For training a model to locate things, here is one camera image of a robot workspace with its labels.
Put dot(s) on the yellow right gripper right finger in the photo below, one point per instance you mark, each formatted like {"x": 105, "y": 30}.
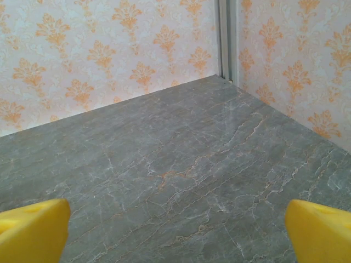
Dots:
{"x": 323, "y": 235}

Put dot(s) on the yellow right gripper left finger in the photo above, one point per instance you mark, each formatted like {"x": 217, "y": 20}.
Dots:
{"x": 33, "y": 233}

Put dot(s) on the aluminium frame post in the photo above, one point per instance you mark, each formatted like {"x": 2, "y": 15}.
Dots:
{"x": 227, "y": 38}

